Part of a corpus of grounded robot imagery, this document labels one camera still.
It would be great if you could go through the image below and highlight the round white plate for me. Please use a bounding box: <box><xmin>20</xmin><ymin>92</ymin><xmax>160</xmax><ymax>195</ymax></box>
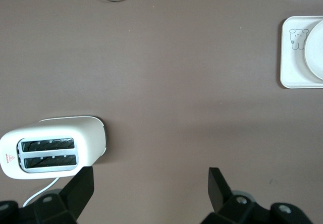
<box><xmin>303</xmin><ymin>19</ymin><xmax>323</xmax><ymax>81</ymax></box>

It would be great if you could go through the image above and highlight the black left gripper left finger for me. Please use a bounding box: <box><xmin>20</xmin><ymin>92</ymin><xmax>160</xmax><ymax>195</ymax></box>
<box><xmin>0</xmin><ymin>166</ymin><xmax>95</xmax><ymax>224</ymax></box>

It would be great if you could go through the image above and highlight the white two-slot toaster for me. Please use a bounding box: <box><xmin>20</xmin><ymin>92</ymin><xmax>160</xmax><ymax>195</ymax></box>
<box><xmin>0</xmin><ymin>115</ymin><xmax>110</xmax><ymax>181</ymax></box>

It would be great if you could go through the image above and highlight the white tray with bear print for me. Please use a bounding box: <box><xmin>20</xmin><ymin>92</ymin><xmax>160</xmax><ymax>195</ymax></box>
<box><xmin>279</xmin><ymin>16</ymin><xmax>323</xmax><ymax>89</ymax></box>

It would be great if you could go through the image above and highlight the white toaster power cord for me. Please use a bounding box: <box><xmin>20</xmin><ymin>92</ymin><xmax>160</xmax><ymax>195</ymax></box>
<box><xmin>22</xmin><ymin>177</ymin><xmax>61</xmax><ymax>208</ymax></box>

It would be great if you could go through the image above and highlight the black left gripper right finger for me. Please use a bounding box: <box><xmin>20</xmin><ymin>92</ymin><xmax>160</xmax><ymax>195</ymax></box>
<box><xmin>201</xmin><ymin>167</ymin><xmax>314</xmax><ymax>224</ymax></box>

